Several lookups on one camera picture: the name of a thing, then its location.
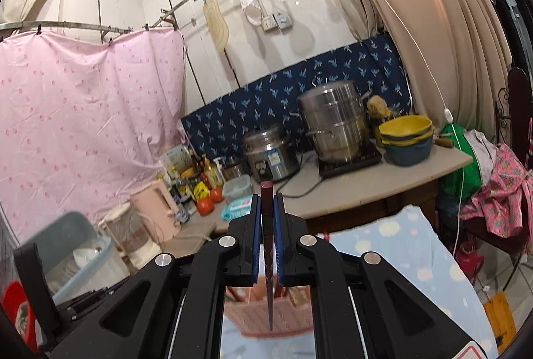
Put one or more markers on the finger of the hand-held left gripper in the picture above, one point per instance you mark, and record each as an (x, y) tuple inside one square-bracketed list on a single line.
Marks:
[(89, 300)]

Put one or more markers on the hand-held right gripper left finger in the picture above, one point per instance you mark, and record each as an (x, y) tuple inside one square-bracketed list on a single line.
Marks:
[(255, 242)]

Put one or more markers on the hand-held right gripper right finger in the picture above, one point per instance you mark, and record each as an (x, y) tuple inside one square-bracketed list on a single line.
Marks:
[(278, 242)]

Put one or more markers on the dark red patterned chopstick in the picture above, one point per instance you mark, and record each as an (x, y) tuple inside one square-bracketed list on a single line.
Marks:
[(268, 259)]

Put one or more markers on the pink perforated utensil basket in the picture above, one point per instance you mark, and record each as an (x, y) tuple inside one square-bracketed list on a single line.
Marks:
[(250, 317)]

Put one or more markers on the red plastic stool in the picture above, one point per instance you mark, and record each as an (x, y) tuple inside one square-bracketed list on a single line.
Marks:
[(16, 317)]

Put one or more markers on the wet wipes pack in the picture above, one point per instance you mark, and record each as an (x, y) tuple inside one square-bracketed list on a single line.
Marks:
[(237, 209)]

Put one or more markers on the clear storage bin blue lid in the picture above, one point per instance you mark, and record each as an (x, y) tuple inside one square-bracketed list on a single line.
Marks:
[(70, 255)]

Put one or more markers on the clear food container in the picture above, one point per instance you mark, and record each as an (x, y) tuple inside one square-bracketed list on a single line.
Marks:
[(237, 187)]

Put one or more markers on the red tomato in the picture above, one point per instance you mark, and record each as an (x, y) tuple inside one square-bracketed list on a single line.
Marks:
[(205, 206), (216, 195)]

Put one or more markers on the white kitchen appliance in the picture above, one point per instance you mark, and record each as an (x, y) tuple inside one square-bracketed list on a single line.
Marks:
[(129, 238)]

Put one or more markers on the stainless steel rice cooker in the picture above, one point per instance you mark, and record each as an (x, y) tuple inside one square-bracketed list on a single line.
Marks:
[(268, 155)]

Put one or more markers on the cluster of condiment bottles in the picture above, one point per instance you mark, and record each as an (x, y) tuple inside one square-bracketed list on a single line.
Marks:
[(187, 180)]

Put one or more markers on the pink electric kettle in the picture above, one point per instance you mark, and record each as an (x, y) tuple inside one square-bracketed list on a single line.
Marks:
[(156, 213)]

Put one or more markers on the black induction cooker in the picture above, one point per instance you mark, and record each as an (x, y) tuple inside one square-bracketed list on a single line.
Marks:
[(354, 165)]

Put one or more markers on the blue spotted tablecloth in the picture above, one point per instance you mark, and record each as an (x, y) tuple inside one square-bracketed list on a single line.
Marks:
[(395, 250)]

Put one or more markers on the stainless steel steamer pot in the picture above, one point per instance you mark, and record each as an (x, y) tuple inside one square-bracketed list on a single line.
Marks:
[(333, 121)]

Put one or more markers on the navy floral cloth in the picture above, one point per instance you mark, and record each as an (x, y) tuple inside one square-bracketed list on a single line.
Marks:
[(250, 105)]

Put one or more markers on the blue pot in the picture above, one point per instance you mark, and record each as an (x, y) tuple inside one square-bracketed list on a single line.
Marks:
[(408, 153)]

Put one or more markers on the brown loofah sponge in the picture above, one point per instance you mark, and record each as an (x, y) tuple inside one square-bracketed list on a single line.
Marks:
[(378, 106)]

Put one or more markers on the yellow bowl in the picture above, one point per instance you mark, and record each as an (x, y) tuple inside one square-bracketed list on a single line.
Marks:
[(406, 128)]

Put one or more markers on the pink dotted curtain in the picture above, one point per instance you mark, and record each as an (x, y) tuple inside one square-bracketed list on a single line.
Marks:
[(83, 113)]

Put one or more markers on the red bag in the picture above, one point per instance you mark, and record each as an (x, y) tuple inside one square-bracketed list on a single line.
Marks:
[(468, 261)]

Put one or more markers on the green bag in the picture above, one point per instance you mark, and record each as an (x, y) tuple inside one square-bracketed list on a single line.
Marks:
[(458, 159)]

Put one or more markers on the beige hanging cutting board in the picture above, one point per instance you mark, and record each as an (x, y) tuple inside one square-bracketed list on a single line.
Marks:
[(218, 26)]

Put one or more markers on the pink pineapple print cloth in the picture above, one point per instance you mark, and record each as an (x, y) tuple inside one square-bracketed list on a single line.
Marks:
[(495, 201)]

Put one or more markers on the yellow wooden stool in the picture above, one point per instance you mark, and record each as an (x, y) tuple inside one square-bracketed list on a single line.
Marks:
[(499, 319)]

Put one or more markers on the beige curtain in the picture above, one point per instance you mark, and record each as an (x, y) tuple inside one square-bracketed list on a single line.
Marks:
[(437, 30)]

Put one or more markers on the dark wooden chair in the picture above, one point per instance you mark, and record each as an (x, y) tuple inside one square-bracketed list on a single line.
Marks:
[(516, 92)]

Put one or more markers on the wall socket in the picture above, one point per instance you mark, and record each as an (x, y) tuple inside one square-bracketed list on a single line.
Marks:
[(278, 21)]

